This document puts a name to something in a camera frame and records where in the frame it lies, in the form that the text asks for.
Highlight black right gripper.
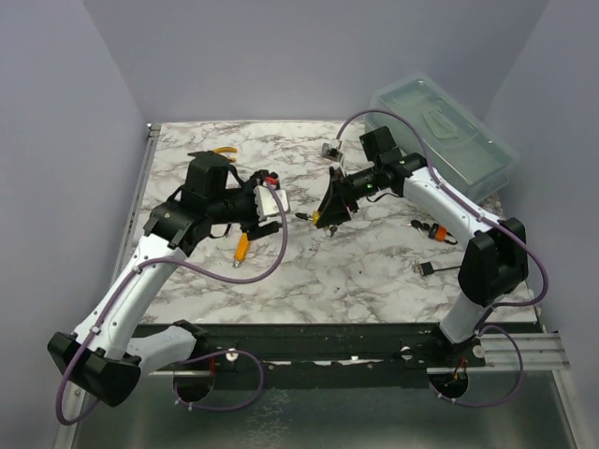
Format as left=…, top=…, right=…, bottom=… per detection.
left=316, top=165, right=381, bottom=227

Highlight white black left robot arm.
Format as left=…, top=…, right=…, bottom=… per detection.
left=48, top=151, right=288, bottom=407

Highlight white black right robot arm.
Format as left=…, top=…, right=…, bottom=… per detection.
left=313, top=126, right=529, bottom=367

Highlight yellow utility knife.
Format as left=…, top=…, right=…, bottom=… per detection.
left=233, top=233, right=250, bottom=268

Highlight orange padlock with keys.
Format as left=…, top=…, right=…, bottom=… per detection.
left=408, top=220, right=458, bottom=245

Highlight clear green plastic toolbox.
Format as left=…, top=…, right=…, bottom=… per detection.
left=370, top=73, right=519, bottom=203

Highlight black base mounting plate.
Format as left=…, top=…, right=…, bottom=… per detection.
left=153, top=322, right=488, bottom=390

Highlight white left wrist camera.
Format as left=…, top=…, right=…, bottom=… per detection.
left=254, top=185, right=290, bottom=222

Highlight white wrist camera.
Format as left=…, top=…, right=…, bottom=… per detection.
left=254, top=185, right=290, bottom=222
left=320, top=139, right=346, bottom=173

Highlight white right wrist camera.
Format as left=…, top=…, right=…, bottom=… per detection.
left=320, top=139, right=346, bottom=173

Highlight yellow handled pliers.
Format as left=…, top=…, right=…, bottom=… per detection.
left=213, top=147, right=239, bottom=164

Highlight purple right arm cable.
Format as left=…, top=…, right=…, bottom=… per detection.
left=337, top=109, right=549, bottom=408

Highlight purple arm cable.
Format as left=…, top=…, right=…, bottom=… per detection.
left=55, top=186, right=291, bottom=426
left=337, top=109, right=549, bottom=408

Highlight black usb cable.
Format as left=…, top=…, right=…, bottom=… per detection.
left=414, top=262, right=464, bottom=277

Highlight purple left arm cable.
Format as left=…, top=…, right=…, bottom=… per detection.
left=55, top=186, right=291, bottom=426

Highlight aluminium rail frame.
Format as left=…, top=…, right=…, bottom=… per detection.
left=51, top=122, right=581, bottom=449

